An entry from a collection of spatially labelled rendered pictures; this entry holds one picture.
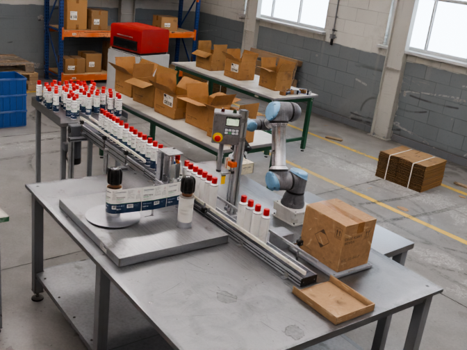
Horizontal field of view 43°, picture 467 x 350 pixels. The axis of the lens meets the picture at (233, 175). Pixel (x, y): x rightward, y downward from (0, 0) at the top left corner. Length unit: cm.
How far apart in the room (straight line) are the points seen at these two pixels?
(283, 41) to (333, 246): 786
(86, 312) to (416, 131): 639
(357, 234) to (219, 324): 94
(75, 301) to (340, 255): 170
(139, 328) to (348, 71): 692
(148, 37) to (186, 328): 662
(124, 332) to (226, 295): 95
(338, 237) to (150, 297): 102
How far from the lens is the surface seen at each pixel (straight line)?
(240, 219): 339
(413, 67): 912
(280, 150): 361
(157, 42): 899
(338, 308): 294
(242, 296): 290
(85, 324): 371
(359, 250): 327
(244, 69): 814
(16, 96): 795
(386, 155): 746
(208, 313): 275
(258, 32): 1124
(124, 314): 380
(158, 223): 340
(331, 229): 318
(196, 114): 568
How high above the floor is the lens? 234
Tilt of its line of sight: 20 degrees down
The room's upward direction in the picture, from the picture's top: 7 degrees clockwise
